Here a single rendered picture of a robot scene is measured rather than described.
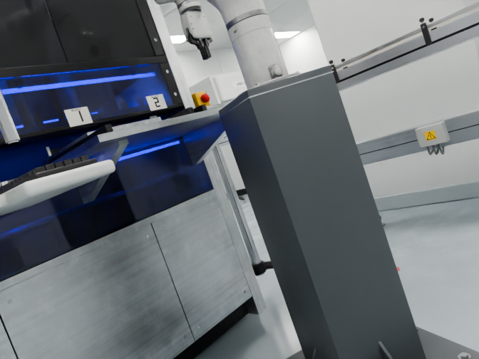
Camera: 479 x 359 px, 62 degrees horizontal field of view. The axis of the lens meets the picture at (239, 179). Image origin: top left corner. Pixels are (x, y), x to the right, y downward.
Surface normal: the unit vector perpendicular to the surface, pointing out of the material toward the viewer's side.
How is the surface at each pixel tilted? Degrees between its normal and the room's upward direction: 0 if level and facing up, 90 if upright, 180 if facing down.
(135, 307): 90
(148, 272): 90
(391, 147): 90
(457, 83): 90
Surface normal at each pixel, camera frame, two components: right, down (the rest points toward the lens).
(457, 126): -0.65, 0.29
